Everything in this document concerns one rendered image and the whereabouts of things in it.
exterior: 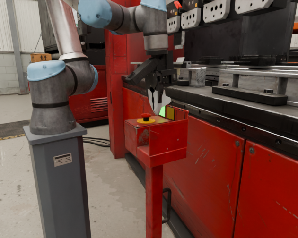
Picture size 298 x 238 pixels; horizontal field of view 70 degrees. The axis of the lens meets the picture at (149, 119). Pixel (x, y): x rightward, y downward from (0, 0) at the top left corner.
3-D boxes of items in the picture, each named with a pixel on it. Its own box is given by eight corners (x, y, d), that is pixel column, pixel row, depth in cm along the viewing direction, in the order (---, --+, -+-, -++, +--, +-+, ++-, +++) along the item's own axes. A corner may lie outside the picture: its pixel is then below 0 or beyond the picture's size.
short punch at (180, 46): (173, 49, 133) (173, 32, 131) (176, 49, 134) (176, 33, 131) (181, 48, 124) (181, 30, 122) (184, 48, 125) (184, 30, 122)
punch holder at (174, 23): (164, 33, 134) (165, 4, 129) (177, 34, 137) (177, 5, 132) (176, 30, 120) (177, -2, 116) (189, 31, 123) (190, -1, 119)
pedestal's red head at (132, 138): (125, 148, 87) (123, 105, 82) (157, 140, 95) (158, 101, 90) (149, 168, 70) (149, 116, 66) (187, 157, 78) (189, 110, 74)
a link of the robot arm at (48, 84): (22, 102, 70) (15, 60, 67) (55, 96, 82) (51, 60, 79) (48, 105, 65) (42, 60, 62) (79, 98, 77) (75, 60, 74)
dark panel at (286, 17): (182, 72, 223) (184, 26, 212) (184, 71, 224) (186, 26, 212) (282, 80, 122) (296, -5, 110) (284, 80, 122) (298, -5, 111)
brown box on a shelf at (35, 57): (28, 63, 285) (27, 53, 282) (49, 63, 300) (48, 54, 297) (32, 63, 262) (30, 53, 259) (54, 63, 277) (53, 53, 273)
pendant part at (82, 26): (65, 38, 227) (62, 1, 218) (77, 39, 234) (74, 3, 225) (82, 34, 193) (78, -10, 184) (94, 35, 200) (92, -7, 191)
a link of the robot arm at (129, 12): (96, 5, 64) (127, -1, 59) (117, 12, 73) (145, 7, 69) (99, 33, 65) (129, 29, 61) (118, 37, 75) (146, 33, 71)
